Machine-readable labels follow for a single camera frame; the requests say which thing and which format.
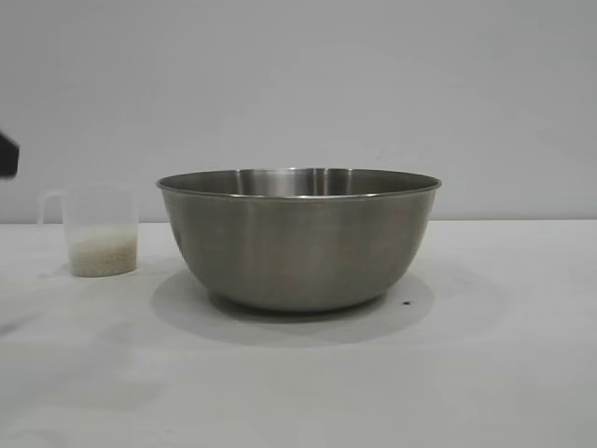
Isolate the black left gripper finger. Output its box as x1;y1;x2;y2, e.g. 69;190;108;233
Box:
0;130;21;180

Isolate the clear plastic measuring cup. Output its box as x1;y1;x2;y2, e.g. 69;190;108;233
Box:
38;184;140;279

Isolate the white rice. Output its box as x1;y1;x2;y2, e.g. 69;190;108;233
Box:
69;232;138;277

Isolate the stainless steel mixing bowl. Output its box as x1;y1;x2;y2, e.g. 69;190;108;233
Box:
155;166;443;313

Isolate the white tablecloth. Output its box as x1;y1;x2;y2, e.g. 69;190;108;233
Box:
0;218;597;448

